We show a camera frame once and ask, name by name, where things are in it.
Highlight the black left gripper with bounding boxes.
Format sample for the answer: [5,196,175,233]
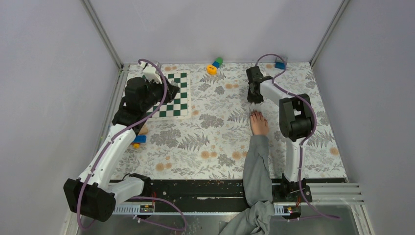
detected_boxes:
[141,75,180,112]

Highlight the grey sleeved forearm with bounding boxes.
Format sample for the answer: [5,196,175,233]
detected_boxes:
[220,135,275,235]

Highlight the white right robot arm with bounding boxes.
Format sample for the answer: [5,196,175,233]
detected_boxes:
[246,66,316,203]

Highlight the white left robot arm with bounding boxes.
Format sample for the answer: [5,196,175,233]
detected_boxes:
[63,77,180,222]

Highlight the person's hand with painted nails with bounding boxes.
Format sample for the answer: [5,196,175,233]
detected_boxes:
[250,110,269,136]

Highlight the green white chessboard mat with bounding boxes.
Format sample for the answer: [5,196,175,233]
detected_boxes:
[147,71,192,121]

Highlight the blue grey toy block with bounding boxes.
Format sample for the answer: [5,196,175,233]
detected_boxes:
[274,60,286,70]

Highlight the yellow blue green toy blocks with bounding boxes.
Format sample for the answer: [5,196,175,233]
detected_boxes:
[206,57,223,75]

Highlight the wooden block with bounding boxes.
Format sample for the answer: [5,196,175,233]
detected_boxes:
[138,125,149,135]

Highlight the blue yellow toy car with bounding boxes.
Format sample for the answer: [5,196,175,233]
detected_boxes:
[131,135,147,149]

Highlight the floral tablecloth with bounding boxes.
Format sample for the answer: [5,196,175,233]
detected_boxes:
[112,62,346,180]

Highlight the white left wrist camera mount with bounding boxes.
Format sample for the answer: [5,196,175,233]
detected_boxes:
[139,61,162,84]

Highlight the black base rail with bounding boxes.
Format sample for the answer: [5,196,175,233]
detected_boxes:
[144,178,346,213]

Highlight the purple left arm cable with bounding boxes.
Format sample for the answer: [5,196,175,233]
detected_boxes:
[76,58,189,232]

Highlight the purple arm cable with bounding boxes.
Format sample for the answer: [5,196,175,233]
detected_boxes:
[76,58,189,232]
[254,53,341,222]

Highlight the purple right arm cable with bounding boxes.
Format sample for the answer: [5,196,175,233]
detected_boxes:
[254,53,341,222]

